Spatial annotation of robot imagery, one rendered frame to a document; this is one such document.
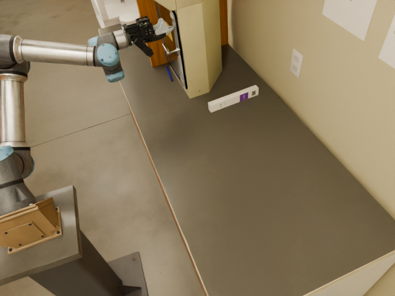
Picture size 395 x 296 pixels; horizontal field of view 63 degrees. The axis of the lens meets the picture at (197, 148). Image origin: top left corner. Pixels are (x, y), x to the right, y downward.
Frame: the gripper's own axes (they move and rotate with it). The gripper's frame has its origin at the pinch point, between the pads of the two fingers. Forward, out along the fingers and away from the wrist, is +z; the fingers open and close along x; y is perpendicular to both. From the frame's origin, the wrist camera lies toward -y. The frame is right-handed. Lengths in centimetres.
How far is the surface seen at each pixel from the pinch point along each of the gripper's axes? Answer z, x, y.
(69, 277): -78, -57, -65
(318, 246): 13, -97, -37
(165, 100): -9.2, 0.9, -37.0
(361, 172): 45, -79, -36
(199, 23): 11.5, -4.6, 1.4
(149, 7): -1.3, 32.5, -3.0
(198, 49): 9.8, -4.6, -10.6
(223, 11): 40, 32, -16
